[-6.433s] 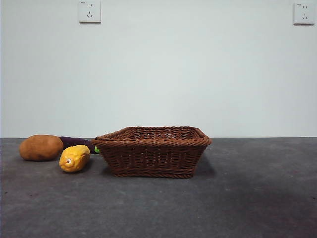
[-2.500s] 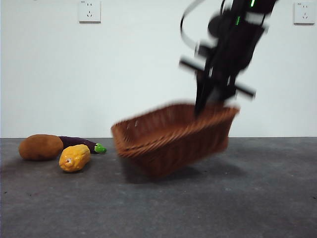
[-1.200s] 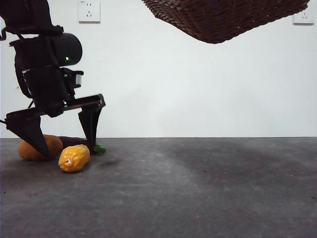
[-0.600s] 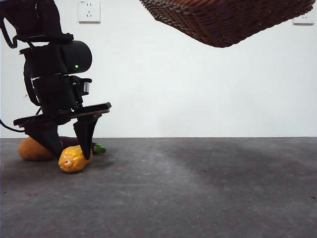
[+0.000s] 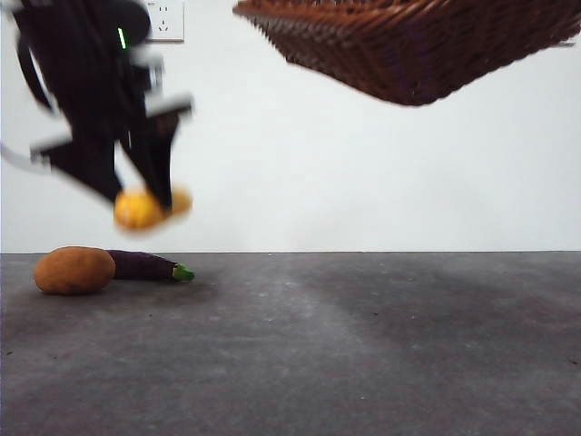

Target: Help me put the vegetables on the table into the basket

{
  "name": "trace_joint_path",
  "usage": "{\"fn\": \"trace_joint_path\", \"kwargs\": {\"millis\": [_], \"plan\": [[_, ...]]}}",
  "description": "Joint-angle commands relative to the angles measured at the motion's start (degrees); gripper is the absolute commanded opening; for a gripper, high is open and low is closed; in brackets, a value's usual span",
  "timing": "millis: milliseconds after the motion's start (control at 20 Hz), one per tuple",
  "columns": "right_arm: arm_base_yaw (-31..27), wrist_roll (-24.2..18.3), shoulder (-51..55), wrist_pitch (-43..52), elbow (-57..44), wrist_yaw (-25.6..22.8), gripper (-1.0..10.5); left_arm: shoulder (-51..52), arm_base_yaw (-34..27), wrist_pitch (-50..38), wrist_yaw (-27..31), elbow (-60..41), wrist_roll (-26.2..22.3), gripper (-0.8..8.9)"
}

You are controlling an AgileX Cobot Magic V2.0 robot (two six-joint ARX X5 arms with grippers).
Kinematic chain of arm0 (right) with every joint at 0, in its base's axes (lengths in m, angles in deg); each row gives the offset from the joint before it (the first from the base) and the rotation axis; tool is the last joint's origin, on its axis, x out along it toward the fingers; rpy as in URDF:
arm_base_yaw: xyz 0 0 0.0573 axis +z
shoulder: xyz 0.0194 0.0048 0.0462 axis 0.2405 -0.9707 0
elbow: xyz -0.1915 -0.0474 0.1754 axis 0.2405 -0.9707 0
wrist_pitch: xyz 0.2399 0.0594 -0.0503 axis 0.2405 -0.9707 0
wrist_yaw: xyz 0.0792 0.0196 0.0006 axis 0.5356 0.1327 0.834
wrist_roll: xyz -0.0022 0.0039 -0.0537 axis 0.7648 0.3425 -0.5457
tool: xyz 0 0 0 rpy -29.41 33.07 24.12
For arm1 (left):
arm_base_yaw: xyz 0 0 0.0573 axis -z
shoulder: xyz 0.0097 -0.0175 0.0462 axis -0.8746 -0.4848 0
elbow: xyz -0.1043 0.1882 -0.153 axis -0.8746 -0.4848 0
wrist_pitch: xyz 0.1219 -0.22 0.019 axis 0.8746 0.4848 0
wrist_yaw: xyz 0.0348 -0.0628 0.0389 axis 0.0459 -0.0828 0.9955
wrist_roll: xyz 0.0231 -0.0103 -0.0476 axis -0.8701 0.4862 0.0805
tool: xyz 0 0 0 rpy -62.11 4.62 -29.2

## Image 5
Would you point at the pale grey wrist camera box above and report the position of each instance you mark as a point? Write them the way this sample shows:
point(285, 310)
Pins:
point(147, 70)

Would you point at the white wall socket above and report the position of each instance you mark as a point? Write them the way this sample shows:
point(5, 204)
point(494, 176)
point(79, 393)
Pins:
point(171, 22)

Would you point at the brown potato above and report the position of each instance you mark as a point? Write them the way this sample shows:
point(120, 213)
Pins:
point(72, 271)

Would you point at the brown wicker basket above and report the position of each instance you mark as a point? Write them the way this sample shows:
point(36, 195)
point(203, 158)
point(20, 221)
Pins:
point(408, 50)

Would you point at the yellow corn cob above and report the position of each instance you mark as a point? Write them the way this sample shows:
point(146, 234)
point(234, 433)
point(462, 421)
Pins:
point(131, 214)

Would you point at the purple eggplant with green stem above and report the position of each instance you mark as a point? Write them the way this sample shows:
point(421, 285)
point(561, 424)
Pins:
point(145, 267)

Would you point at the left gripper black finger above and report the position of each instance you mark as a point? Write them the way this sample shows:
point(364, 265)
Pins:
point(156, 154)
point(93, 168)

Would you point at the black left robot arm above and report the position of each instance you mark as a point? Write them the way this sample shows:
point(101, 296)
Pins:
point(81, 68)

